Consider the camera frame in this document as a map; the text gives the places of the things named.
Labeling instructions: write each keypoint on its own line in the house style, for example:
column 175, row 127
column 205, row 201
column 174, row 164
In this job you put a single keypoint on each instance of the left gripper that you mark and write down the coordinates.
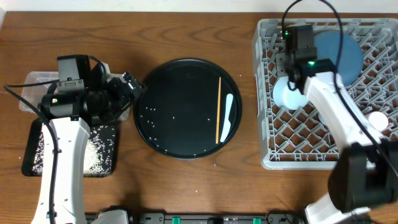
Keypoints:
column 127, row 95

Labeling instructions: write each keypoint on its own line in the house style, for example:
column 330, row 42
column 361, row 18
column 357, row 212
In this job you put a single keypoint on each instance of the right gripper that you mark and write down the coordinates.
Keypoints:
column 280, row 64

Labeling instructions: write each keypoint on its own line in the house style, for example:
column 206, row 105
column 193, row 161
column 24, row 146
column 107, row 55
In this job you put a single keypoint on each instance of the light blue bowl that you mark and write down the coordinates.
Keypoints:
column 285, row 98

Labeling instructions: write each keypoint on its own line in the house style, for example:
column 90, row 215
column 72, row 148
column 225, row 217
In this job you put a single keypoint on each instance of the dark blue plate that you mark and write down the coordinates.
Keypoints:
column 351, row 59

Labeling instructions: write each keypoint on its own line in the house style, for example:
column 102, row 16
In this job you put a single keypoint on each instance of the cooked white rice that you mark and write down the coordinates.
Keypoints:
column 99, row 152

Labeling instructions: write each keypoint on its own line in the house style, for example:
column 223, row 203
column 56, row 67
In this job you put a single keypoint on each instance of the light blue plastic knife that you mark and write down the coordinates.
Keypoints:
column 226, row 122

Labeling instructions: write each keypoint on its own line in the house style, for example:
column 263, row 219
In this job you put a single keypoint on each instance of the round black serving tray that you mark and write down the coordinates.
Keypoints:
column 176, row 116

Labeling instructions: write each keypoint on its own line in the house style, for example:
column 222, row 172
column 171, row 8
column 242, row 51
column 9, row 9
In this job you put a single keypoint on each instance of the wooden chopstick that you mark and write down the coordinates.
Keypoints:
column 218, row 112

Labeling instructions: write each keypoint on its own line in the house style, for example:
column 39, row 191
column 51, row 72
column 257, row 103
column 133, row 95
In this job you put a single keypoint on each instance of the pink cup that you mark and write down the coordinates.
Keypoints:
column 378, row 120

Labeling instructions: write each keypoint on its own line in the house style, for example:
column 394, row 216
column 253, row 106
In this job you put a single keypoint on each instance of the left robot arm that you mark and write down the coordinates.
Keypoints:
column 84, row 91

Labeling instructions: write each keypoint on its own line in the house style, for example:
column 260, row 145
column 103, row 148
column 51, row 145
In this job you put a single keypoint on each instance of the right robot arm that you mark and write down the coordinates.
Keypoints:
column 365, row 175

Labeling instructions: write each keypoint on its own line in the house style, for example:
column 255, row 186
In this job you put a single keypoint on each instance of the grey dishwasher rack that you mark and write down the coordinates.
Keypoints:
column 300, row 139

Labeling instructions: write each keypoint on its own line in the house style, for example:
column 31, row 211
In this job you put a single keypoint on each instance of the black rectangular tray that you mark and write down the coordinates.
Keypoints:
column 28, row 155

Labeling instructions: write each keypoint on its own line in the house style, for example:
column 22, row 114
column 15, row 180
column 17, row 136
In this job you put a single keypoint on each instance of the clear plastic bin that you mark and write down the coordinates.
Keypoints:
column 34, row 94

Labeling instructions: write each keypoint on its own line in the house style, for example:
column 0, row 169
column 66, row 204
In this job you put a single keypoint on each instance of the black mounting rail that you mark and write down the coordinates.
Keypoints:
column 273, row 217

